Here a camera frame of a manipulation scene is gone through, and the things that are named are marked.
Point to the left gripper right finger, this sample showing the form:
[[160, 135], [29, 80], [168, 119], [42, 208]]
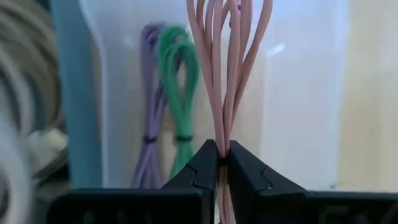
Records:
[[264, 205]]

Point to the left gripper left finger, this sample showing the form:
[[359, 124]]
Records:
[[186, 202]]

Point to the clear plastic container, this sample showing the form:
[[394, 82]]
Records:
[[298, 93]]

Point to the teal plastic bin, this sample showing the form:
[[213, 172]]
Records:
[[81, 124]]

